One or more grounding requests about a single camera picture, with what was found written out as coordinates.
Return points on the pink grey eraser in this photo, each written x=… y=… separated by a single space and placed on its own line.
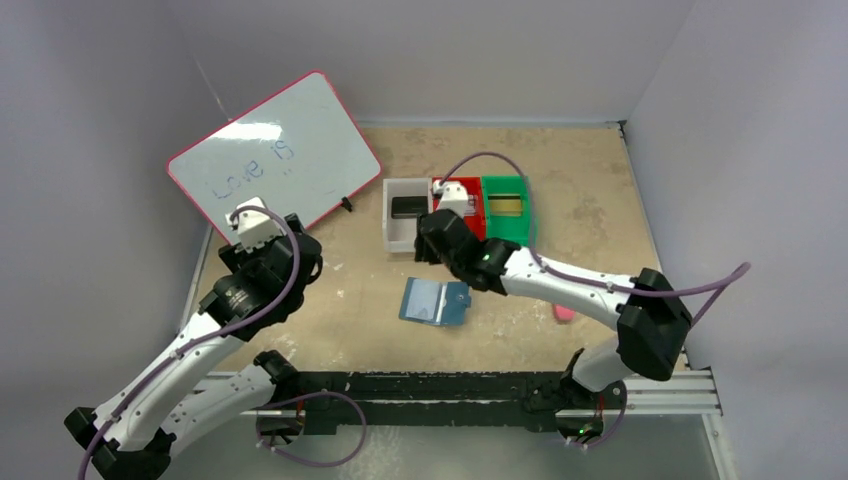
x=562 y=315

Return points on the red plastic bin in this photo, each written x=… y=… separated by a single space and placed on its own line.
x=474 y=185

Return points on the blue card holder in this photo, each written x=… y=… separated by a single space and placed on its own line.
x=435 y=303

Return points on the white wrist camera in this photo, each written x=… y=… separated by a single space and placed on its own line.
x=453 y=196
x=251 y=225

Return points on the pink framed whiteboard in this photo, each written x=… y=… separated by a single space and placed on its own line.
x=299 y=151

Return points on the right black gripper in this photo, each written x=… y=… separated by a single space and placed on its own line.
x=429 y=237

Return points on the black card in white bin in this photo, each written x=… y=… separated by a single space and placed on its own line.
x=408 y=207

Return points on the gold card in green bin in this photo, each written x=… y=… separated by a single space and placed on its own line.
x=505 y=205

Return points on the white plastic bin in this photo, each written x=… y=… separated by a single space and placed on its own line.
x=399 y=234

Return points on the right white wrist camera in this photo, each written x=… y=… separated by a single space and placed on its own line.
x=453 y=196

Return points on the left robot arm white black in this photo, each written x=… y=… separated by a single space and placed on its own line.
x=138 y=432

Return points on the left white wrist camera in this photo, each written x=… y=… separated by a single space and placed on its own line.
x=251 y=225

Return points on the green plastic bin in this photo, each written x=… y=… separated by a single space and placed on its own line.
x=510 y=229

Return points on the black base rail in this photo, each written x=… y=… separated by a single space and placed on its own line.
x=536 y=401

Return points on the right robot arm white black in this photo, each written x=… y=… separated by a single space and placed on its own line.
x=649 y=323

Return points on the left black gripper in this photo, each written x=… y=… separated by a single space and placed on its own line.
x=299 y=244

